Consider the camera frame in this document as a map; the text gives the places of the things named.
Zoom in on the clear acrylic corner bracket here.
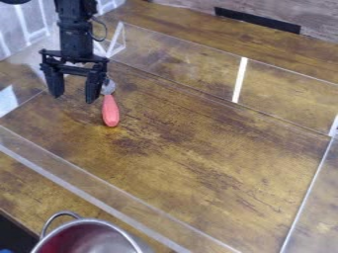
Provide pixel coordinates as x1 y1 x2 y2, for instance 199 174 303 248
93 22 127 58

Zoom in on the stainless steel pot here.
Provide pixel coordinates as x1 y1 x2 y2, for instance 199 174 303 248
30 211 153 253

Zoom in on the pink handled metal spoon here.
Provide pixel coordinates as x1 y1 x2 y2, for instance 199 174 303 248
100 79 120 127

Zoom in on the black strip on table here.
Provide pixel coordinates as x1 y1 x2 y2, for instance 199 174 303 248
213 7 300 35

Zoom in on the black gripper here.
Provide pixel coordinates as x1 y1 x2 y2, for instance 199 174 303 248
40 0 108 104

